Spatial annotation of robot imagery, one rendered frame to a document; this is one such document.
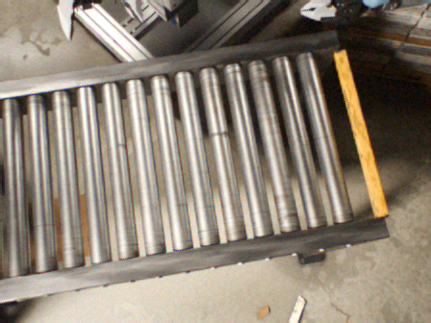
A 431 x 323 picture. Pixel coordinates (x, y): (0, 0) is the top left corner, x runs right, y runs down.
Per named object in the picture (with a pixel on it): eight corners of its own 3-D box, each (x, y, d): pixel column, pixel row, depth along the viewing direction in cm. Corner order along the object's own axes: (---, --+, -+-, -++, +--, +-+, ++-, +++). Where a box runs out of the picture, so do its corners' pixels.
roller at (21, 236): (25, 100, 118) (16, 92, 113) (35, 279, 106) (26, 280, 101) (7, 103, 118) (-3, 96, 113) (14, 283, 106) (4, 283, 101)
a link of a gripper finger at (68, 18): (76, 55, 72) (88, 8, 75) (69, 35, 66) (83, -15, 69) (58, 52, 72) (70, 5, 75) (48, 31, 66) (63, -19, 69)
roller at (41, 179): (49, 96, 118) (41, 88, 113) (62, 275, 106) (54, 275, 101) (31, 99, 118) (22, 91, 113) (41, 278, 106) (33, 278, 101)
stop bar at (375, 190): (344, 52, 114) (346, 48, 112) (388, 217, 103) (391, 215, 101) (332, 54, 114) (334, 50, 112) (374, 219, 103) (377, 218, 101)
